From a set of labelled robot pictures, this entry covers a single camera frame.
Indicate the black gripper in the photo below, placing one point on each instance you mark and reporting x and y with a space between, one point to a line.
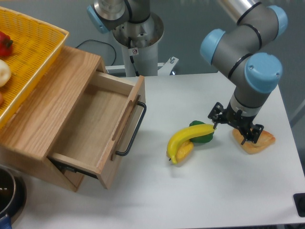
237 119

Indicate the yellow banana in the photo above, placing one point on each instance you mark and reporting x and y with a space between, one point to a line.
177 140

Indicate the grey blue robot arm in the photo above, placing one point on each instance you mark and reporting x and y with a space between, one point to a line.
237 55

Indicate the green bell pepper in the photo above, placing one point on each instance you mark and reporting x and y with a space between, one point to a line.
201 139

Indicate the toasted bread slice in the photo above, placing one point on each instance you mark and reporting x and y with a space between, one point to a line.
265 140

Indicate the orange yellow corn piece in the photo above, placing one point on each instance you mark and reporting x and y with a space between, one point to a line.
184 150

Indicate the open wooden drawer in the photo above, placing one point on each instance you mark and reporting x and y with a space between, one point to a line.
101 123

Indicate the wooden drawer cabinet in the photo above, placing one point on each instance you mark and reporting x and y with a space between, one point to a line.
28 137

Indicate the yellow plastic basket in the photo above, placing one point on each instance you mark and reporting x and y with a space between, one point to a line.
36 45

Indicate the dark metal pot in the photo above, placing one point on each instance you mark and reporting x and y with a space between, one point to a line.
13 195

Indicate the white onion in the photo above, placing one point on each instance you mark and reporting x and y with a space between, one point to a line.
5 73

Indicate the red bell pepper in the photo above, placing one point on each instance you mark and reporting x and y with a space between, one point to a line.
6 43

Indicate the black drawer handle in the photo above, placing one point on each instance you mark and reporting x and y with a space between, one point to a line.
137 127

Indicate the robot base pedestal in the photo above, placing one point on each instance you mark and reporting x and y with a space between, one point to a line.
139 44

